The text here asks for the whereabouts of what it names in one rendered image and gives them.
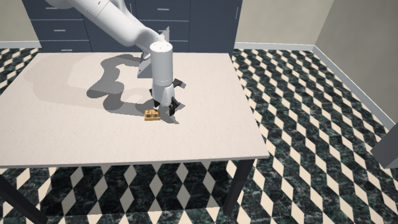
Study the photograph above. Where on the tan calendar cube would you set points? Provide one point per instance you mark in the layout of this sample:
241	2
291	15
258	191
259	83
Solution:
155	113
148	113

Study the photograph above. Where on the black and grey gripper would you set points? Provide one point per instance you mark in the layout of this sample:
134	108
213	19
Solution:
164	95

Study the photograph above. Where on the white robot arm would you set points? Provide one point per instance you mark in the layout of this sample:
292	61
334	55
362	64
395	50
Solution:
113	17

